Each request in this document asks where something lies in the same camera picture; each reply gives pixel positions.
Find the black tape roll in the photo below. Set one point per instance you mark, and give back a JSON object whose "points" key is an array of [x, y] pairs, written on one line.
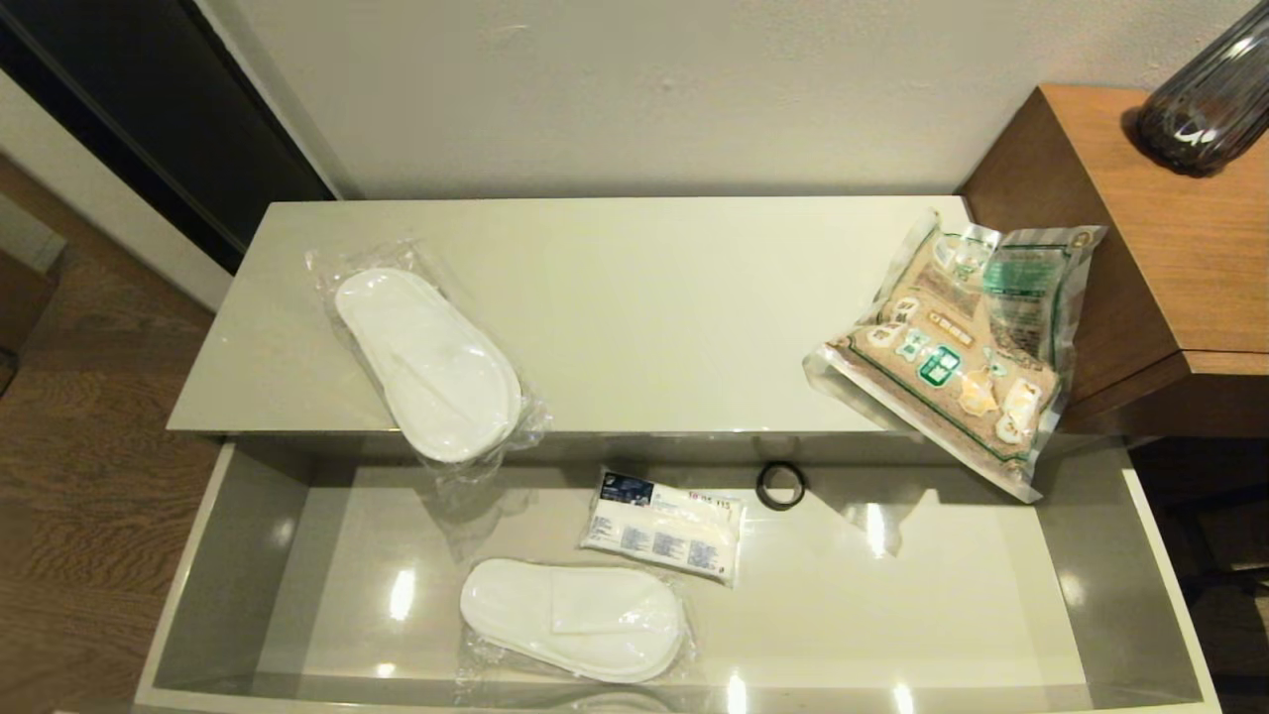
{"points": [[761, 486]]}

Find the brown box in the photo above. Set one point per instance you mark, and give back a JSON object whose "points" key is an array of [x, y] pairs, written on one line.
{"points": [[18, 297]]}

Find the dark ribbed glass vase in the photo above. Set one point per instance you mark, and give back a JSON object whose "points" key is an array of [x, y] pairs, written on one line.
{"points": [[1205, 109]]}

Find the white slippers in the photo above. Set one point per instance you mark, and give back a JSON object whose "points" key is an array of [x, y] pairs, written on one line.
{"points": [[426, 367], [575, 617]]}

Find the white wipes pack blue label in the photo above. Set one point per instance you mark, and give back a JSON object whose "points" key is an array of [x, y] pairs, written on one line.
{"points": [[664, 529]]}

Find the glossy white low cabinet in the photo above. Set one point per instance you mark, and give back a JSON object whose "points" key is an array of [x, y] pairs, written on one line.
{"points": [[674, 317]]}

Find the glossy white drawer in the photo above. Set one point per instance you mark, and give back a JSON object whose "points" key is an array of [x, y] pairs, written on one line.
{"points": [[892, 595]]}

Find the brown wooden side cabinet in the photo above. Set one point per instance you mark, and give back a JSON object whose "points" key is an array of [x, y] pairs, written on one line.
{"points": [[1170, 248]]}

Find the dark sliding door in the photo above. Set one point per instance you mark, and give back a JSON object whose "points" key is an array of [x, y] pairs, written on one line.
{"points": [[149, 109]]}

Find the green printed snack bag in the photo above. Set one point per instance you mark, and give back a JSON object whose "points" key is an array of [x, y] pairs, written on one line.
{"points": [[952, 367]]}

